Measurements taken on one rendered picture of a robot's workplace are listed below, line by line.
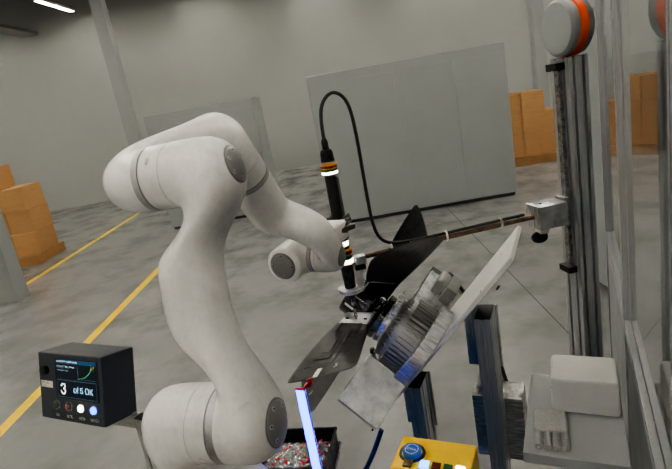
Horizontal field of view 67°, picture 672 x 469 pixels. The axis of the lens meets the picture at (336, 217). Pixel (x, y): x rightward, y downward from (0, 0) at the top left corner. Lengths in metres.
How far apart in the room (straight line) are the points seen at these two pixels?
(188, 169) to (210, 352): 0.26
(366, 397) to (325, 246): 0.57
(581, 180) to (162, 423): 1.26
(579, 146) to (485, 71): 5.54
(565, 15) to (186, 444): 1.33
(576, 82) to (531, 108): 7.83
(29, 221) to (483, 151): 7.00
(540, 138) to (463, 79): 2.90
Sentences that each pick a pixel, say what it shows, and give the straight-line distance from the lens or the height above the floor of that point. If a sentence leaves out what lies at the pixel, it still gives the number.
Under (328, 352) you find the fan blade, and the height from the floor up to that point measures 1.17.
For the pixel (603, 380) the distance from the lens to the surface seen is 1.57.
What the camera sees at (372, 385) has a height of 1.02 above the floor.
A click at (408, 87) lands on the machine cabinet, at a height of 1.69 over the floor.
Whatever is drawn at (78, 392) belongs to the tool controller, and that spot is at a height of 1.16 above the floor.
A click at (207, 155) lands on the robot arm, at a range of 0.73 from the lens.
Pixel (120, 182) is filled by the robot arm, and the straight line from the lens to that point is 0.81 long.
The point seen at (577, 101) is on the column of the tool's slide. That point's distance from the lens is 1.58.
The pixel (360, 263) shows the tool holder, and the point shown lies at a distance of 1.41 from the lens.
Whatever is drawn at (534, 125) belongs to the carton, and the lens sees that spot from 9.43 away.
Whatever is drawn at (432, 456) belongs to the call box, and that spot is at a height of 1.07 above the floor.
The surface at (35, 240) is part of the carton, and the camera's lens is 9.31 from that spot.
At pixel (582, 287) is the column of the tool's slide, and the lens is 1.71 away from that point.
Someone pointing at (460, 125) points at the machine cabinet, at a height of 1.08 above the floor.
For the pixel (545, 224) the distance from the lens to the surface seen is 1.58.
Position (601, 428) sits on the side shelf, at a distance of 1.59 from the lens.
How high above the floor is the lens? 1.82
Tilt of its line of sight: 14 degrees down
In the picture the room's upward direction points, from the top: 10 degrees counter-clockwise
